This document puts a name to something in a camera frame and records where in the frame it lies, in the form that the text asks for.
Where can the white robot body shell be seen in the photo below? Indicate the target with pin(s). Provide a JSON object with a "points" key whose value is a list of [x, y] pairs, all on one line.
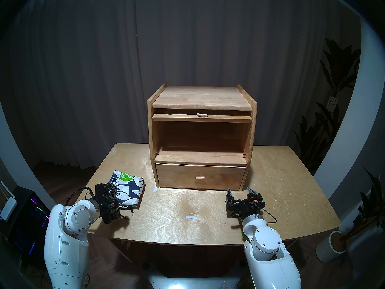
{"points": [[180, 284]]}

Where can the leafy plant in white pot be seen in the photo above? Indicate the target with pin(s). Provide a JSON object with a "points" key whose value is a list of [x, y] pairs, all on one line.
{"points": [[373, 201]]}

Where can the tall dark leafy plant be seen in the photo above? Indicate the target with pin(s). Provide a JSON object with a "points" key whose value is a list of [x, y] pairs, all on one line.
{"points": [[340, 68]]}

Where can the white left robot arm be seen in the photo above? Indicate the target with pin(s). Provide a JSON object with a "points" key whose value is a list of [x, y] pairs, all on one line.
{"points": [[66, 246]]}

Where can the white round plant pot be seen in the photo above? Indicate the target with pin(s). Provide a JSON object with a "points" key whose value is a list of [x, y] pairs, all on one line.
{"points": [[326, 249]]}

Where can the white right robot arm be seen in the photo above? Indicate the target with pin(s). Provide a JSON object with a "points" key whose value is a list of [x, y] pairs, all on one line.
{"points": [[264, 243]]}

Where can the wooden drawer with knob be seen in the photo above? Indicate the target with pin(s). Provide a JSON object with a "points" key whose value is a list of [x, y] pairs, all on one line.
{"points": [[177, 175]]}

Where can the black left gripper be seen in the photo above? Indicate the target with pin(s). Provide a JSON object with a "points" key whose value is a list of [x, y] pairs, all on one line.
{"points": [[105, 204]]}

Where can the white plant tag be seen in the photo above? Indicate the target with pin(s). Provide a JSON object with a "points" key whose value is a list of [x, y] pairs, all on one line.
{"points": [[331, 104]]}

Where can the white curved arch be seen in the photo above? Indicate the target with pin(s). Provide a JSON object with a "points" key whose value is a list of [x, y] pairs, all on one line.
{"points": [[355, 125], [12, 153]]}

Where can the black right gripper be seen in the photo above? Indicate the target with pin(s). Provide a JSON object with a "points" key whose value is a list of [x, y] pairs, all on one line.
{"points": [[245, 207]]}

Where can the black computer tower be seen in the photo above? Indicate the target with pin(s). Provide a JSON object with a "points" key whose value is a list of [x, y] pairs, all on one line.
{"points": [[30, 219]]}

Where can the wooden cabinet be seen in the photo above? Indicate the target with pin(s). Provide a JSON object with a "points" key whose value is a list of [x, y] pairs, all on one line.
{"points": [[201, 97]]}

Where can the grey pleated curtain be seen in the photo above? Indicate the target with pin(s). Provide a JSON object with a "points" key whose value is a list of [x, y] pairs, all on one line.
{"points": [[90, 80]]}

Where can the white flat device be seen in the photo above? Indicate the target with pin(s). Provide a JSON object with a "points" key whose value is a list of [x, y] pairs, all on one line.
{"points": [[8, 207]]}

